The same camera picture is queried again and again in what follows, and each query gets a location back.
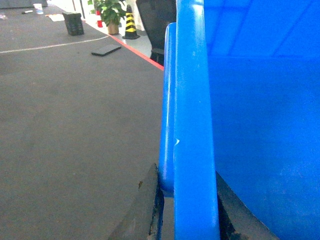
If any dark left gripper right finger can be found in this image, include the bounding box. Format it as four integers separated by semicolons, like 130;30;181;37
216;173;279;240

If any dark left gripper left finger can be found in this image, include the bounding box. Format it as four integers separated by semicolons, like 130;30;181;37
108;163;165;240

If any large blue plastic crate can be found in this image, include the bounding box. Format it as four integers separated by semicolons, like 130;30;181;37
159;0;320;240

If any black flat phone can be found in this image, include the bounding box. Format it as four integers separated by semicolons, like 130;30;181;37
91;44;122;57

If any yellow black striped cone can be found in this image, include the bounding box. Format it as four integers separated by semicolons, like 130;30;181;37
122;4;140;40

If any black mesh office chair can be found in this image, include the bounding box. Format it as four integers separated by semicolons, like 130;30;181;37
136;0;177;65

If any small black crate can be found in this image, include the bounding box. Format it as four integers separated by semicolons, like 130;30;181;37
62;12;85;36

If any green potted plant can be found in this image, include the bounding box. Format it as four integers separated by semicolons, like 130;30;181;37
87;0;126;35

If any white paper sheet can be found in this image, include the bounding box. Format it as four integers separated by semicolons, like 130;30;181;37
45;13;65;22

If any white paper cup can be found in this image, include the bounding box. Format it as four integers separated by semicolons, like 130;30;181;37
33;3;44;15

